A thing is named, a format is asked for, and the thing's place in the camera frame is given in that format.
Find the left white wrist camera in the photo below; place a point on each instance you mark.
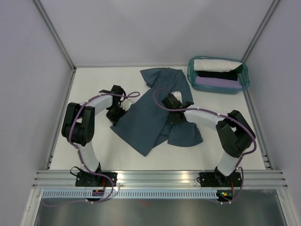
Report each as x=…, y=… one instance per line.
x=126, y=104

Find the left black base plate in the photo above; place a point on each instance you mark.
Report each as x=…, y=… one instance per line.
x=85, y=179

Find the black rolled t shirt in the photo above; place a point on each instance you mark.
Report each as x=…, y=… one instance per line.
x=231, y=75

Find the aluminium frame post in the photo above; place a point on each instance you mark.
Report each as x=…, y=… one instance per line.
x=261, y=28
x=47, y=21

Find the white rolled t shirt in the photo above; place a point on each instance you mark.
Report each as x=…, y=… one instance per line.
x=216, y=65

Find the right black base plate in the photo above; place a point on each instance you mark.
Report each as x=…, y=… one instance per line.
x=216, y=179

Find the left aluminium frame post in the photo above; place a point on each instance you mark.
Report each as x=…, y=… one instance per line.
x=47, y=21

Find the aluminium front rail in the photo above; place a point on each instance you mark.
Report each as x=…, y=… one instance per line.
x=157, y=179

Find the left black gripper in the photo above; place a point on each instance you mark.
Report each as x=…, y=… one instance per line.
x=114, y=120

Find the purple rolled t shirt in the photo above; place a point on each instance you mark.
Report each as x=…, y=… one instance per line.
x=215, y=82

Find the blue-grey t shirt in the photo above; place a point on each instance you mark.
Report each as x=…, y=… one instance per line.
x=146, y=125

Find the light blue cable duct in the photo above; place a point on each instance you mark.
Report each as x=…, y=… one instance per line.
x=135, y=194

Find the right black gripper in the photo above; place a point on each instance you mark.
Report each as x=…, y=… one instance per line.
x=172, y=120

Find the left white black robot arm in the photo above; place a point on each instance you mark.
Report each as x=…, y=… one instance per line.
x=79, y=124

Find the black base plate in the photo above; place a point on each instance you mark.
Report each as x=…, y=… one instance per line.
x=85, y=179
x=216, y=179

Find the teal plastic basket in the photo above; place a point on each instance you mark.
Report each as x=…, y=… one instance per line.
x=243, y=77

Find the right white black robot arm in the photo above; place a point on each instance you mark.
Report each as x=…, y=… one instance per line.
x=236, y=136

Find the right aluminium frame post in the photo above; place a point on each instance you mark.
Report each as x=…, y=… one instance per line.
x=261, y=28

